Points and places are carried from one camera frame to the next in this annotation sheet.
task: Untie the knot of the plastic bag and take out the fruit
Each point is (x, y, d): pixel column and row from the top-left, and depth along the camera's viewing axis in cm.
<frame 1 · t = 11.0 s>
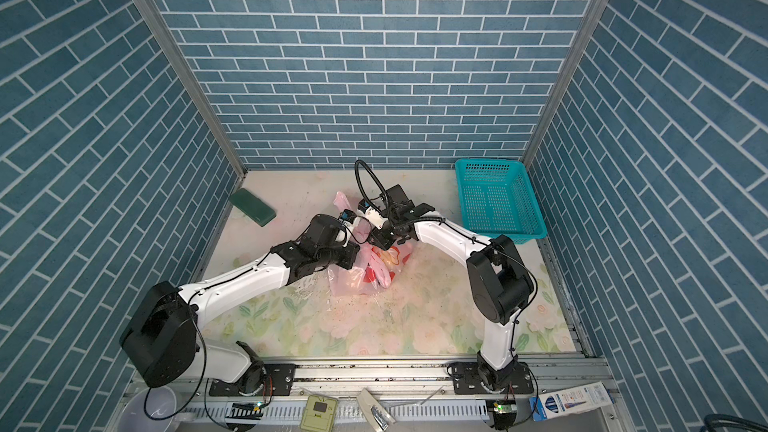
left hand: (360, 248, 85), fingers closed
right hand: (371, 232, 90), fingers open
pink plastic bag: (377, 268, 86), point 9 cm above the table
teal plastic basket: (497, 198, 114), point 2 cm above the table
green rectangular box: (252, 207, 111), on the table

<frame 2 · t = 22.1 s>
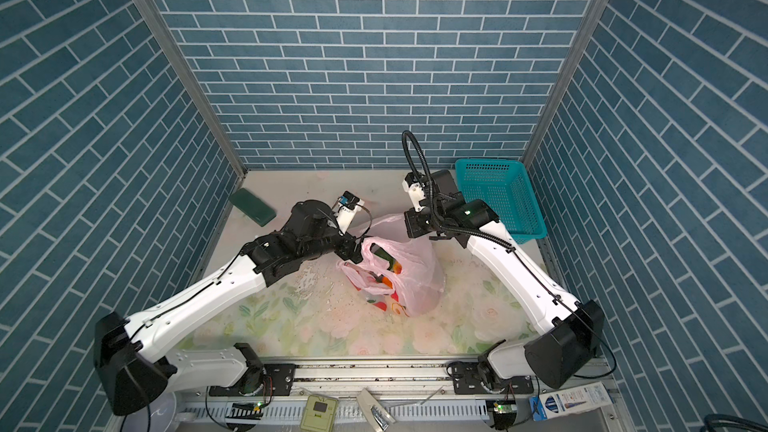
left hand: (364, 230, 74), fingers open
right hand: (404, 214, 77), fingers closed
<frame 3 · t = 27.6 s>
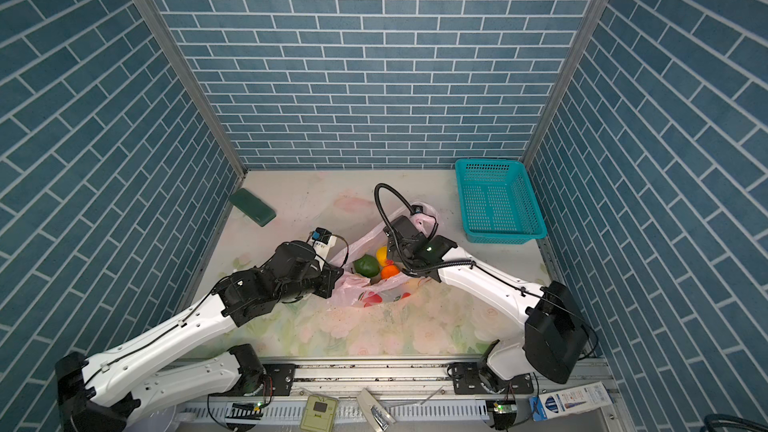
left hand: (345, 273, 73), fingers closed
right hand: (399, 242, 83), fingers open
pink plastic bag: (349, 289, 71), point 20 cm above the table
green avocado fruit: (367, 266, 89), point 7 cm above the table
orange fruit: (389, 271, 91), point 4 cm above the table
the other named things where they were.

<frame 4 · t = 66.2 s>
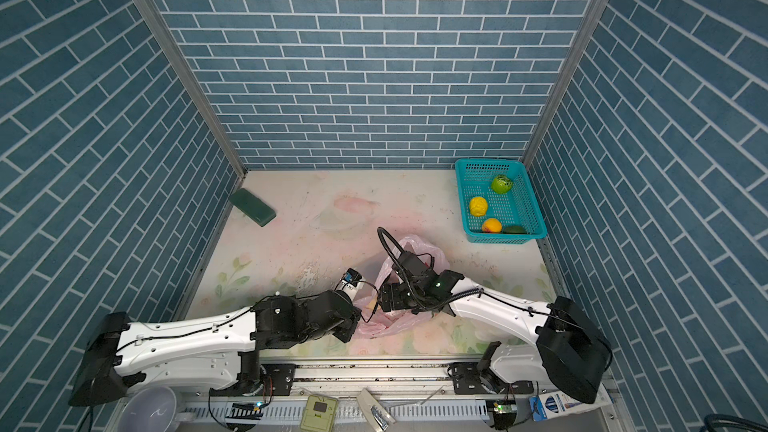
left hand: (363, 319, 73), fingers closed
right hand: (384, 296, 81), fingers open
pink plastic bag: (373, 321, 77), point 9 cm above the table
green round fruit: (501, 184, 111), point 7 cm above the table
yellow lemon fruit: (478, 206, 106), point 6 cm above the table
yellow orange mango fruit: (491, 225, 101), point 6 cm above the table
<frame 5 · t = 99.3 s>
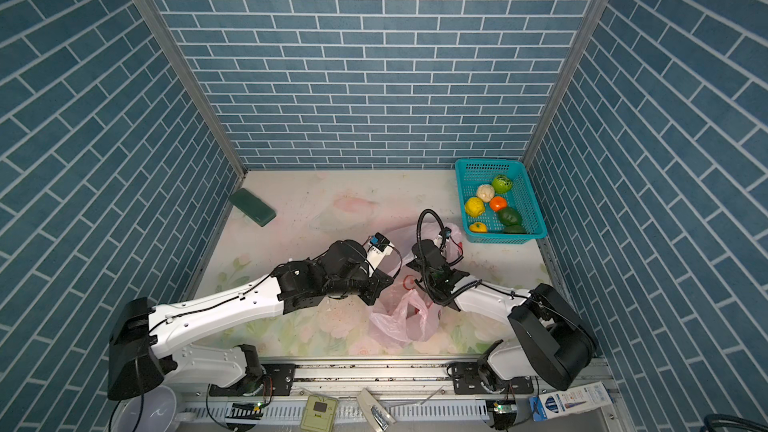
left hand: (393, 284, 71), fingers closed
right hand: (410, 245, 90), fingers open
pink plastic bag: (413, 316, 70), point 17 cm above the table
pale cream round fruit: (485, 192, 110), point 6 cm above the table
